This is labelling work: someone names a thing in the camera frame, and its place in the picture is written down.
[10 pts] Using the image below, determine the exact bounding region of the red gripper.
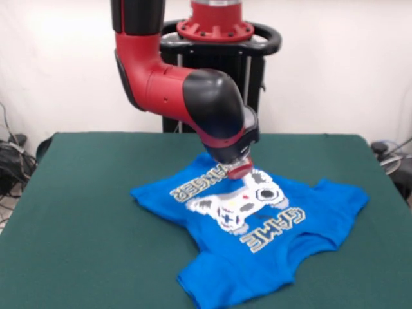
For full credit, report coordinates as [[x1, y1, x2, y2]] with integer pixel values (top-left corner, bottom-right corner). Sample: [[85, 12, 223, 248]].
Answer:
[[227, 157, 254, 180]]

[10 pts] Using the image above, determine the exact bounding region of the blue printed t-shirt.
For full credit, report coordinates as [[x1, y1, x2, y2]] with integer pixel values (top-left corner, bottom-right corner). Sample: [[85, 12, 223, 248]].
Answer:
[[129, 152, 370, 309]]

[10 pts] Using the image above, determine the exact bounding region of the dark green table cloth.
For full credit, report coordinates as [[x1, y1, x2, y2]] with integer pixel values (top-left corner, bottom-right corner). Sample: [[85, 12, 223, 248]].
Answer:
[[0, 131, 412, 309]]

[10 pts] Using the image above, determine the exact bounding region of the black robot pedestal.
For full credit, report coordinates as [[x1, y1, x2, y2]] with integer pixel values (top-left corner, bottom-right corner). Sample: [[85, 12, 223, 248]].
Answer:
[[159, 19, 283, 133]]

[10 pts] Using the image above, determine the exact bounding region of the black cable tangle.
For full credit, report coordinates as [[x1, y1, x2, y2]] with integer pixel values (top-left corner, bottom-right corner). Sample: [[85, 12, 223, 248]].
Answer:
[[370, 138, 412, 207], [0, 102, 38, 226]]

